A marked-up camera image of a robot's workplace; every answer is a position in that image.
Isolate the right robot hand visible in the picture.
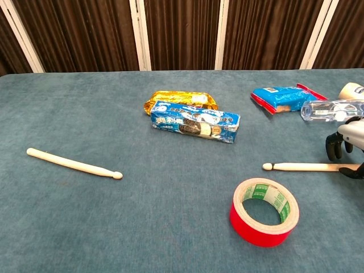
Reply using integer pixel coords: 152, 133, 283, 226
325, 115, 364, 180

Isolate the wooden drumstick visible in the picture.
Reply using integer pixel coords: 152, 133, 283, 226
26, 147, 123, 180
262, 162, 362, 173

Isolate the clear plastic water bottle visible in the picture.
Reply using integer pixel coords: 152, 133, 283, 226
300, 99, 364, 123

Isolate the cream mayonnaise squeeze bottle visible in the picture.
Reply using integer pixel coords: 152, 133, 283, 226
338, 82, 364, 101

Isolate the blue red-edged biscuit packet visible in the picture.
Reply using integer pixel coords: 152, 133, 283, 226
250, 82, 328, 115

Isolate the dark brown pleated curtain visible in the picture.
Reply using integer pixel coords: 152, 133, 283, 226
11, 0, 140, 73
221, 0, 325, 71
0, 11, 34, 77
312, 0, 364, 69
142, 0, 221, 71

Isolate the red tape roll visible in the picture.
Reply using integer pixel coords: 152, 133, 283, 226
229, 177, 300, 247

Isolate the blue Oreo cookie box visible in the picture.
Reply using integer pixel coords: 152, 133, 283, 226
150, 100, 241, 144

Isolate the gold foil snack pack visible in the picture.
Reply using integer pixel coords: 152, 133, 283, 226
143, 90, 219, 116

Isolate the teal table mat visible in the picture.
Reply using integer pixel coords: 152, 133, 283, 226
0, 69, 364, 273

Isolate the white partition frame post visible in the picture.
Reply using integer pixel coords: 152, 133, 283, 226
0, 5, 46, 73
299, 0, 332, 70
129, 0, 152, 72
214, 0, 230, 71

